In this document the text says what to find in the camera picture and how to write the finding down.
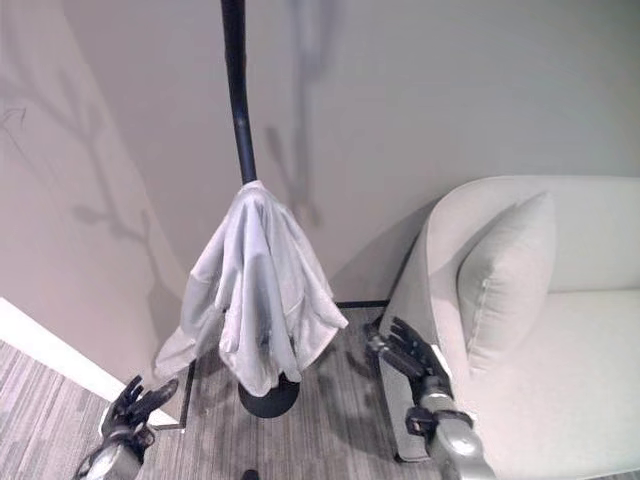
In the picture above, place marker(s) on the black clothes rack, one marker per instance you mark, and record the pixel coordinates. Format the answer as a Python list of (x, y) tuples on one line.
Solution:
[(242, 120)]

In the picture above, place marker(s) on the cream fabric sofa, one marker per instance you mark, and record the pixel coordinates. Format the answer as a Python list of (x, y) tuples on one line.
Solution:
[(530, 330)]

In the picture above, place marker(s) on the light grey garment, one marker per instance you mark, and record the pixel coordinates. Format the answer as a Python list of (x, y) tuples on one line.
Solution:
[(255, 290)]

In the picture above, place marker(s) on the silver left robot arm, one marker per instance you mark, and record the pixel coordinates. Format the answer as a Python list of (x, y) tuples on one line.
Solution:
[(113, 455)]

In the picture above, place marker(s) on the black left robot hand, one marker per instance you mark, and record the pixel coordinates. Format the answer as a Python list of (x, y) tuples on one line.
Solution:
[(131, 406)]

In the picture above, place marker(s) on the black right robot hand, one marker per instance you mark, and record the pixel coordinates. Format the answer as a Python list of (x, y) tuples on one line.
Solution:
[(404, 352)]

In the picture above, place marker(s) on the dark robot foot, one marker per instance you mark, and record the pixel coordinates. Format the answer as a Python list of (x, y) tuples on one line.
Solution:
[(250, 474)]

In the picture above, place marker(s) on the cream sofa cushion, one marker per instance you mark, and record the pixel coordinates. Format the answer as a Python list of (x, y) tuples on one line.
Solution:
[(505, 285)]

